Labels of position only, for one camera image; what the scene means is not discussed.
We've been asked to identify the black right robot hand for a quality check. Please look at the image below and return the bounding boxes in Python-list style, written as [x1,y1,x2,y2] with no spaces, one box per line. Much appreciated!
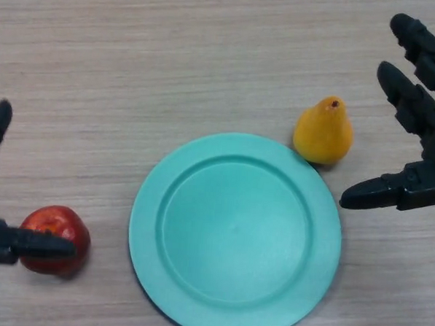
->
[338,10,435,215]

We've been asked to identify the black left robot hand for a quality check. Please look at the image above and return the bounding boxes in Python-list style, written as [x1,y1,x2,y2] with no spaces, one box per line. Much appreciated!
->
[0,55,88,270]

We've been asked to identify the red apple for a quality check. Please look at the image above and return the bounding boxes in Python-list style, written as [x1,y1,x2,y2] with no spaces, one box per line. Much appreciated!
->
[16,203,93,279]

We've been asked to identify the green round plate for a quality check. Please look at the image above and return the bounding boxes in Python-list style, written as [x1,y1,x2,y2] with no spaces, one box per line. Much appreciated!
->
[123,126,348,326]

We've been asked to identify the yellow pear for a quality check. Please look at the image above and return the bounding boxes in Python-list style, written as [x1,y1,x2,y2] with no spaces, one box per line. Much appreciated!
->
[291,93,356,167]

